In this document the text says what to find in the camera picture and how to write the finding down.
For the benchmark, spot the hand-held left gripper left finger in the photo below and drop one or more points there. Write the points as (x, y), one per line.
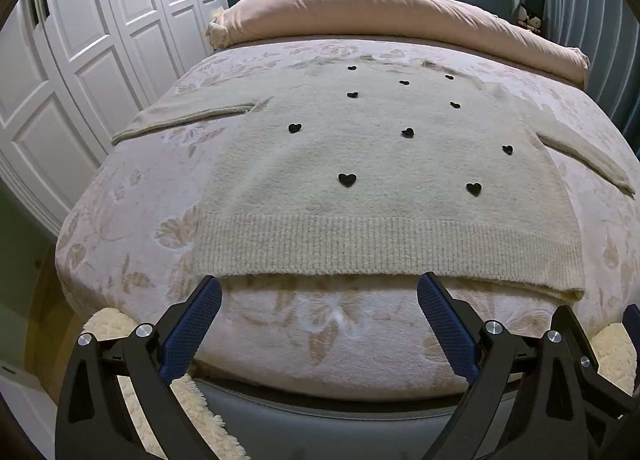
(192, 320)

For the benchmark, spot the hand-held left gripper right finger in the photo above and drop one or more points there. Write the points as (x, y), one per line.
(445, 320)

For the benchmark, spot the pink duvet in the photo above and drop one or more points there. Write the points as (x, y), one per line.
(400, 10)

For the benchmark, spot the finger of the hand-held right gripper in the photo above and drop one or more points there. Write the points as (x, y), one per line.
(582, 362)
(632, 320)

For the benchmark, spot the white furniture piece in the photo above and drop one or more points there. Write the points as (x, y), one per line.
(20, 415)

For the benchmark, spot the small white bedside object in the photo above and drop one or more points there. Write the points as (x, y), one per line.
(531, 19)

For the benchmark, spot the cream fluffy rug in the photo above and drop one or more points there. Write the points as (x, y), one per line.
(210, 420)

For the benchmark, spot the cream sweater with black hearts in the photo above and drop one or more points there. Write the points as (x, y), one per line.
(350, 220)

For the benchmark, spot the grey bed frame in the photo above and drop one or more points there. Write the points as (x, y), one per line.
(325, 420)

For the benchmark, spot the grey blue curtain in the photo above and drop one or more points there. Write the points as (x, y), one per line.
(585, 15)

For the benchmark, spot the white panelled wardrobe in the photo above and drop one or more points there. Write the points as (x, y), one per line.
(100, 15)

